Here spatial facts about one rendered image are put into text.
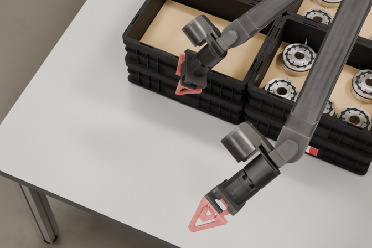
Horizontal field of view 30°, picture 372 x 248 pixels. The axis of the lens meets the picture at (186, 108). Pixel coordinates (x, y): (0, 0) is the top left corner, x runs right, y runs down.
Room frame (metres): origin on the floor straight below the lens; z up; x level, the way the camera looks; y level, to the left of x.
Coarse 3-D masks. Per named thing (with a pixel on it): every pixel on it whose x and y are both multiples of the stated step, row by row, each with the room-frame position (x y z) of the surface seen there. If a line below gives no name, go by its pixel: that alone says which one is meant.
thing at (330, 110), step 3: (330, 99) 1.09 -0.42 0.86; (327, 102) 1.08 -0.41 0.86; (330, 102) 1.08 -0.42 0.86; (333, 102) 1.08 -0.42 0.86; (327, 105) 1.07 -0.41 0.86; (330, 105) 1.07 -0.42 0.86; (333, 105) 1.07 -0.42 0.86; (327, 108) 1.06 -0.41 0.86; (330, 108) 1.06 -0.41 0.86; (333, 108) 1.06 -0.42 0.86; (324, 111) 1.05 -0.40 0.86; (327, 111) 1.05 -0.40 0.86; (330, 111) 1.05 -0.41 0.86; (333, 111) 1.05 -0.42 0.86; (330, 114) 1.04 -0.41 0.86; (333, 114) 1.04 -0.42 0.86
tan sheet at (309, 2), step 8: (304, 0) 1.50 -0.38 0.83; (312, 0) 1.50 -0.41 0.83; (304, 8) 1.46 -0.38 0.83; (320, 8) 1.46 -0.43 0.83; (328, 8) 1.46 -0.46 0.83; (336, 8) 1.46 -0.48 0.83; (368, 16) 1.43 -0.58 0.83; (368, 24) 1.40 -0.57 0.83; (360, 32) 1.37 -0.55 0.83; (368, 32) 1.37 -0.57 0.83
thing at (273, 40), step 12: (312, 24) 1.31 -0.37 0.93; (276, 36) 1.27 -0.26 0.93; (264, 60) 1.18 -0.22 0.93; (252, 84) 1.09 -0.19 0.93; (264, 96) 1.06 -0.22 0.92; (276, 96) 1.06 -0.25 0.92; (288, 108) 1.03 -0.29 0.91; (324, 120) 0.98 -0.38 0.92; (336, 120) 0.98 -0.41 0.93; (360, 132) 0.94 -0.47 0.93
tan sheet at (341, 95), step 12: (276, 60) 1.25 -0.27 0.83; (276, 72) 1.21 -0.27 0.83; (348, 72) 1.21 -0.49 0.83; (264, 84) 1.16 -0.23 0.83; (300, 84) 1.16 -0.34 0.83; (336, 84) 1.17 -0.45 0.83; (348, 84) 1.17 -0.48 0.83; (336, 96) 1.12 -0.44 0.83; (348, 96) 1.12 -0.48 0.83; (336, 108) 1.08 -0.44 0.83
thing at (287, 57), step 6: (288, 48) 1.28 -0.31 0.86; (294, 48) 1.28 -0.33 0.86; (300, 48) 1.28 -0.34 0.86; (306, 48) 1.28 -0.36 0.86; (282, 54) 1.25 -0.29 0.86; (288, 54) 1.25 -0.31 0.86; (312, 54) 1.25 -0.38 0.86; (288, 60) 1.23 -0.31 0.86; (306, 60) 1.23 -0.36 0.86; (312, 60) 1.23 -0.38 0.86; (288, 66) 1.21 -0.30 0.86; (294, 66) 1.21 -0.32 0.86; (300, 66) 1.21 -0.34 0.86; (306, 66) 1.21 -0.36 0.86
